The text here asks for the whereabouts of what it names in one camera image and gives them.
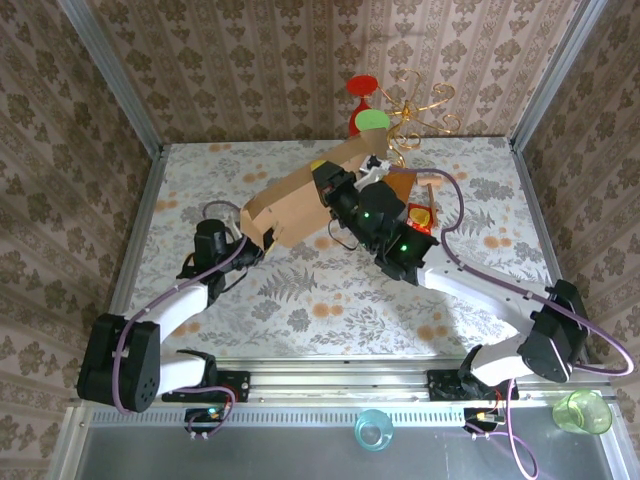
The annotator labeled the brown cardboard paper box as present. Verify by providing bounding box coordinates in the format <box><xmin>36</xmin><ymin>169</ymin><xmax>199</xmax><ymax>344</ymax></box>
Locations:
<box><xmin>239</xmin><ymin>127</ymin><xmax>390</xmax><ymax>251</ymax></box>

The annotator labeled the red snack packet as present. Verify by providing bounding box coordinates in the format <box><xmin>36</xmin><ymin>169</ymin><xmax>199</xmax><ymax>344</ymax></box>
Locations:
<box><xmin>406</xmin><ymin>201</ymin><xmax>435</xmax><ymax>235</ymax></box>

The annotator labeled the small wooden mallet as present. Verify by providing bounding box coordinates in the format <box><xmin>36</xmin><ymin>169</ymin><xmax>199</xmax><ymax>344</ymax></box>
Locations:
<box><xmin>418</xmin><ymin>173</ymin><xmax>446</xmax><ymax>230</ymax></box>

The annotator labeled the green plastic wine glass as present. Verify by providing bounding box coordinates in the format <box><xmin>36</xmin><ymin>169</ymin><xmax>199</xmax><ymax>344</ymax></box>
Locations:
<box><xmin>354</xmin><ymin>109</ymin><xmax>391</xmax><ymax>133</ymax></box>

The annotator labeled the red plastic wine glass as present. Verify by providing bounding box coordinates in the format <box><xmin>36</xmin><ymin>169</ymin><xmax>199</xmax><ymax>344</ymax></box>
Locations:
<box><xmin>346</xmin><ymin>74</ymin><xmax>381</xmax><ymax>139</ymax></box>

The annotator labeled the small black circuit board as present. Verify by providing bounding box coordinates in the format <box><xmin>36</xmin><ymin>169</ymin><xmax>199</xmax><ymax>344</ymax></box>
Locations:
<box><xmin>183</xmin><ymin>406</ymin><xmax>227</xmax><ymax>442</ymax></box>
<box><xmin>462</xmin><ymin>406</ymin><xmax>504</xmax><ymax>442</ymax></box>

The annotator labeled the perforated metal shelf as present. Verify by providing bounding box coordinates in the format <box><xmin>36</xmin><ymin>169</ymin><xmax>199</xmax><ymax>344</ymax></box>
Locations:
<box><xmin>49</xmin><ymin>403</ymin><xmax>634</xmax><ymax>480</ymax></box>

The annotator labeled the blue transparent plastic cup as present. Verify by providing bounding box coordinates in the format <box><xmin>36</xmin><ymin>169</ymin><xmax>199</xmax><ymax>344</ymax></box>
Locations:
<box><xmin>354</xmin><ymin>408</ymin><xmax>396</xmax><ymax>455</ymax></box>

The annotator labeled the green transparent plastic cup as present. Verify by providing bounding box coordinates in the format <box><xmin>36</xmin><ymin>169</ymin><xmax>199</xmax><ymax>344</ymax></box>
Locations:
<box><xmin>551</xmin><ymin>388</ymin><xmax>614</xmax><ymax>435</ymax></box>

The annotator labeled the aluminium table side rail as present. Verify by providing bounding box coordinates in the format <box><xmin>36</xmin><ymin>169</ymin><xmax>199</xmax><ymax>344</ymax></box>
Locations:
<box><xmin>508</xmin><ymin>138</ymin><xmax>592</xmax><ymax>365</ymax></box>
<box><xmin>94</xmin><ymin>145</ymin><xmax>167</xmax><ymax>366</ymax></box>

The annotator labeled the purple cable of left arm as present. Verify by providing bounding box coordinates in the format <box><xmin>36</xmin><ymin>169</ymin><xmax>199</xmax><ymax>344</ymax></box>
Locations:
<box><xmin>110</xmin><ymin>199</ymin><xmax>249</xmax><ymax>416</ymax></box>

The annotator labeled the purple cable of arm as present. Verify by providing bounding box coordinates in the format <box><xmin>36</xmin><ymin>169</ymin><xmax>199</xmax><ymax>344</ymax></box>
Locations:
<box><xmin>387</xmin><ymin>167</ymin><xmax>636</xmax><ymax>479</ymax></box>
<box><xmin>110</xmin><ymin>199</ymin><xmax>249</xmax><ymax>416</ymax></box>

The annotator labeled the gold wire rack wooden base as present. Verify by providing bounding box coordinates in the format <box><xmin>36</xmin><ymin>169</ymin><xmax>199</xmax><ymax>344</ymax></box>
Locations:
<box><xmin>375</xmin><ymin>68</ymin><xmax>460</xmax><ymax>204</ymax></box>

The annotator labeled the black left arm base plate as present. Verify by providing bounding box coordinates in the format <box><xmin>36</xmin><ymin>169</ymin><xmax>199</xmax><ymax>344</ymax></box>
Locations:
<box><xmin>161</xmin><ymin>368</ymin><xmax>252</xmax><ymax>404</ymax></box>

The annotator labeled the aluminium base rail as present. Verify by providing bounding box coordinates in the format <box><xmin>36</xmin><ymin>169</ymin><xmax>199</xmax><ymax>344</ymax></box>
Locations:
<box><xmin>69</xmin><ymin>355</ymin><xmax>617</xmax><ymax>407</ymax></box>

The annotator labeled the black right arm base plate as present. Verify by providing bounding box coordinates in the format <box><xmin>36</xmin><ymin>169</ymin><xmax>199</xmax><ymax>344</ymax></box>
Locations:
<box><xmin>426</xmin><ymin>368</ymin><xmax>520</xmax><ymax>403</ymax></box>

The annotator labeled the aluminium frame post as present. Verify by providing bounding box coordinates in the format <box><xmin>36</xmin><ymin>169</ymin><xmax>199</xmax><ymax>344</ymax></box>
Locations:
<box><xmin>509</xmin><ymin>0</ymin><xmax>610</xmax><ymax>152</ymax></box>
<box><xmin>57</xmin><ymin>0</ymin><xmax>166</xmax><ymax>157</ymax></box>

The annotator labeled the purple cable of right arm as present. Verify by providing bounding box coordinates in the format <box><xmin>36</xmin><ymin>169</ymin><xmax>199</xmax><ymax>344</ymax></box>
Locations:
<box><xmin>387</xmin><ymin>167</ymin><xmax>636</xmax><ymax>479</ymax></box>

